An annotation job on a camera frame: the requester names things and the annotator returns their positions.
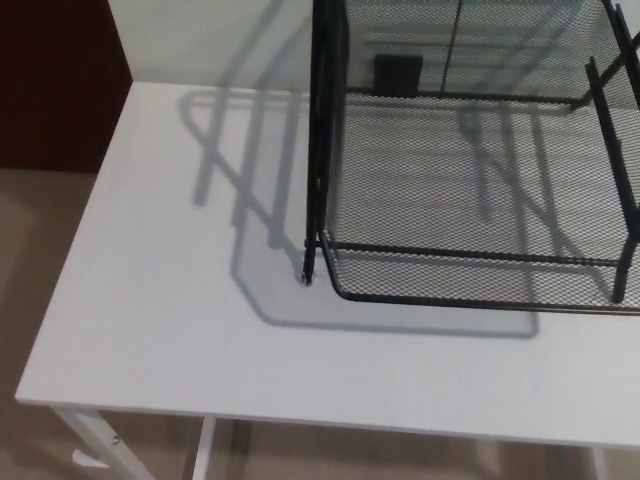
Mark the black mesh file tray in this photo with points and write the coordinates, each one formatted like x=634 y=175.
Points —
x=450 y=190

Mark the white desk leg frame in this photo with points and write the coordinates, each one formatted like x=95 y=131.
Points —
x=97 y=440

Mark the dark brown wooden panel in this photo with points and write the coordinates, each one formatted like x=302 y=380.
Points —
x=55 y=85

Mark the black metal tray rack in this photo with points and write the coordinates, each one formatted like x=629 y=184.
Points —
x=317 y=150

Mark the black rectangular wall box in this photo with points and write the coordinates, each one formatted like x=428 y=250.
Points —
x=397 y=75

